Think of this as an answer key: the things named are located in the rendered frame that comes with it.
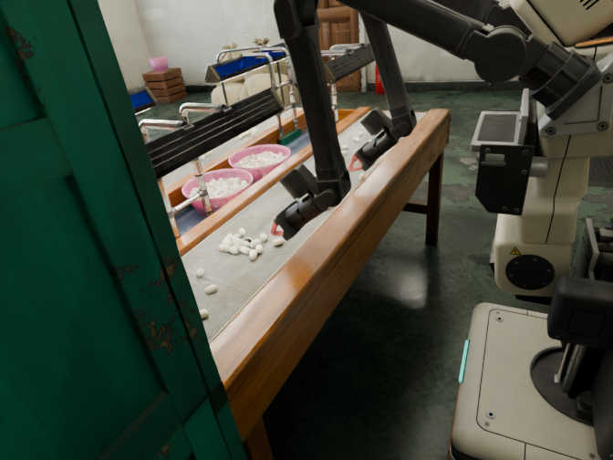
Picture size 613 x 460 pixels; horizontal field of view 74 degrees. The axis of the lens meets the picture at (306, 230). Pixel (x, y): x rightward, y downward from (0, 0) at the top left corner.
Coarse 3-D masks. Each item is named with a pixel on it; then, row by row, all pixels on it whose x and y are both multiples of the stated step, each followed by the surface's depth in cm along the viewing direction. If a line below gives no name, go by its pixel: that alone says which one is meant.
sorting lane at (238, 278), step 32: (352, 128) 201; (224, 224) 131; (256, 224) 129; (320, 224) 124; (192, 256) 117; (224, 256) 115; (256, 256) 113; (288, 256) 112; (192, 288) 104; (224, 288) 102; (256, 288) 101; (224, 320) 92
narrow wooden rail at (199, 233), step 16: (352, 112) 215; (368, 112) 220; (288, 160) 166; (304, 160) 169; (272, 176) 154; (256, 192) 144; (224, 208) 135; (240, 208) 137; (208, 224) 127; (176, 240) 121; (192, 240) 120
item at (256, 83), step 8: (248, 80) 428; (256, 80) 424; (264, 80) 422; (248, 88) 423; (256, 88) 418; (264, 88) 416; (288, 88) 424; (240, 96) 431; (248, 96) 424; (280, 96) 416; (288, 96) 427; (296, 96) 445; (288, 104) 430; (296, 104) 451
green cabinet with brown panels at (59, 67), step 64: (0, 0) 32; (64, 0) 36; (0, 64) 34; (64, 64) 37; (0, 128) 35; (64, 128) 38; (128, 128) 43; (0, 192) 34; (64, 192) 40; (128, 192) 45; (0, 256) 36; (64, 256) 41; (128, 256) 46; (0, 320) 37; (64, 320) 43; (128, 320) 50; (192, 320) 57; (0, 384) 38; (64, 384) 44; (128, 384) 51; (192, 384) 60; (0, 448) 39; (64, 448) 45; (128, 448) 51
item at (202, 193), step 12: (180, 108) 116; (192, 108) 113; (204, 108) 111; (216, 108) 109; (144, 120) 103; (156, 120) 101; (168, 120) 100; (144, 132) 106; (204, 192) 129; (168, 204) 117; (180, 204) 122; (204, 204) 131
